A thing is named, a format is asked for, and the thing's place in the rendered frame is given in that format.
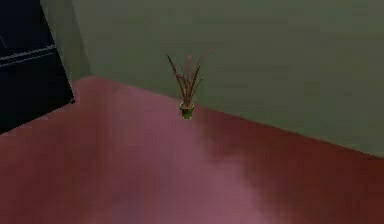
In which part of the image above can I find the red plant in green pot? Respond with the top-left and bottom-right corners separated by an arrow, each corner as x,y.
165,48 -> 213,120

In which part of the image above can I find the black cabinet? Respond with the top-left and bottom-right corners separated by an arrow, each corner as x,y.
0,0 -> 76,135

